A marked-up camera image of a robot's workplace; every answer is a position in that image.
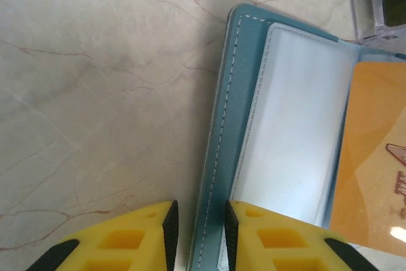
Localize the teal leather card holder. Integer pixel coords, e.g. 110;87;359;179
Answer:
191;3;406;271

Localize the orange credit card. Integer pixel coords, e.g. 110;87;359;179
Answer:
329;60;406;250

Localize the grey card holder box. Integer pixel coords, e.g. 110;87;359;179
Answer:
344;0;406;46

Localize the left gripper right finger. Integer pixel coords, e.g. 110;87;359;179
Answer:
224;200;379;271

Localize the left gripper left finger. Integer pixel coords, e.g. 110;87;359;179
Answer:
27;200;180;271

